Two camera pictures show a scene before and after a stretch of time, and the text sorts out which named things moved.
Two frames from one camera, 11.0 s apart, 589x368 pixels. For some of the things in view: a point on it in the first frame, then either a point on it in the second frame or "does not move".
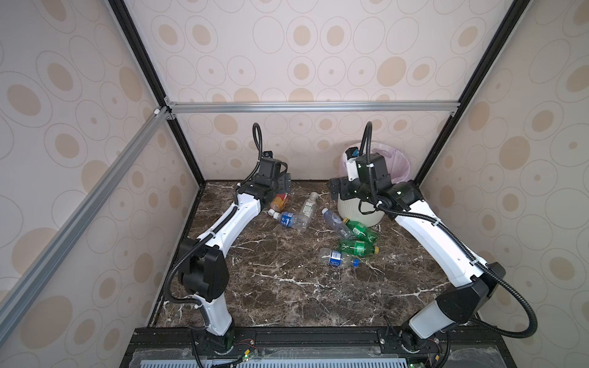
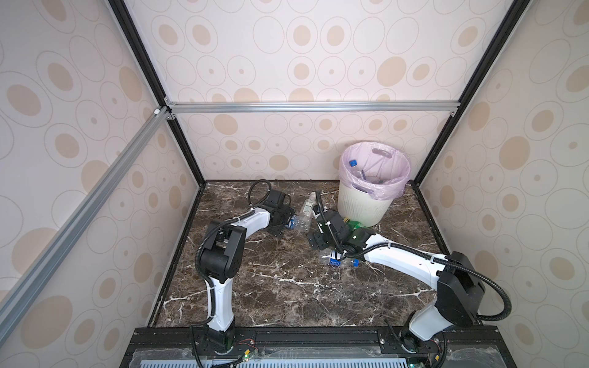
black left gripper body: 279,187 -> 283,218
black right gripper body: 351,188 -> 320,241
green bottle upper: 361,231 does not move
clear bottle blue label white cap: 289,219 does not move
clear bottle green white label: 307,211 does not move
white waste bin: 350,210 does not move
